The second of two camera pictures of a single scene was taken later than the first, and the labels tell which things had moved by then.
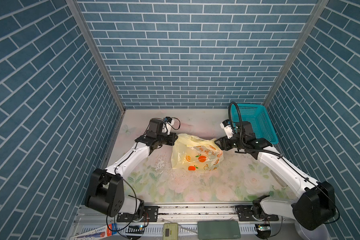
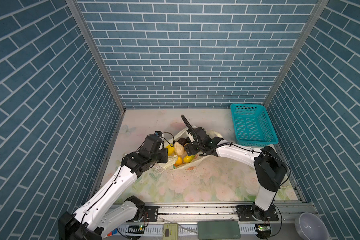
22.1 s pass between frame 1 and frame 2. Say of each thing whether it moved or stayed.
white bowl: stayed
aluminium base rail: stayed
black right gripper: moved
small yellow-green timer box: stayed
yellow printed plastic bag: moved
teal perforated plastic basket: stayed
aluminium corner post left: stayed
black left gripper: moved
